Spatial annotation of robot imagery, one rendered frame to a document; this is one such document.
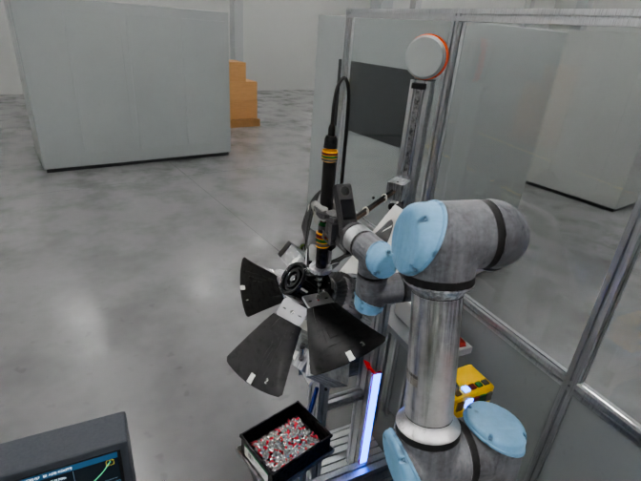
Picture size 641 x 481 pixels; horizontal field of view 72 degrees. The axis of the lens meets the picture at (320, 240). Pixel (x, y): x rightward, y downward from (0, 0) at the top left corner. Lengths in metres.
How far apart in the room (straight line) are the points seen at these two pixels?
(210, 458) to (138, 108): 5.20
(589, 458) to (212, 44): 6.44
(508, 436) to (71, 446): 0.79
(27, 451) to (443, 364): 0.74
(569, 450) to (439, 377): 1.05
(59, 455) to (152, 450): 1.63
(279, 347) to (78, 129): 5.56
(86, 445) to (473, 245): 0.76
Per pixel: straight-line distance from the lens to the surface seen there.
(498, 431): 0.93
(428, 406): 0.82
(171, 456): 2.53
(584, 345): 1.60
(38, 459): 0.98
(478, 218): 0.72
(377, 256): 0.99
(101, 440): 0.97
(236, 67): 9.36
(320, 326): 1.30
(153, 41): 6.75
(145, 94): 6.78
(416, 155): 1.85
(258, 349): 1.47
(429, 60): 1.79
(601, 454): 1.72
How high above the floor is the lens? 1.95
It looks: 26 degrees down
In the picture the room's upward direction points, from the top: 4 degrees clockwise
